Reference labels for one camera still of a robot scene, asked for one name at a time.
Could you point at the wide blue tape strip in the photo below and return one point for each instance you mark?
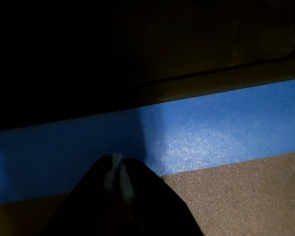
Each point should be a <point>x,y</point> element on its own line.
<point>211,127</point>

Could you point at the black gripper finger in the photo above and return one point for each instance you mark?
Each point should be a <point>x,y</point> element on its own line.
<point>88,201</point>
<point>157,211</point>

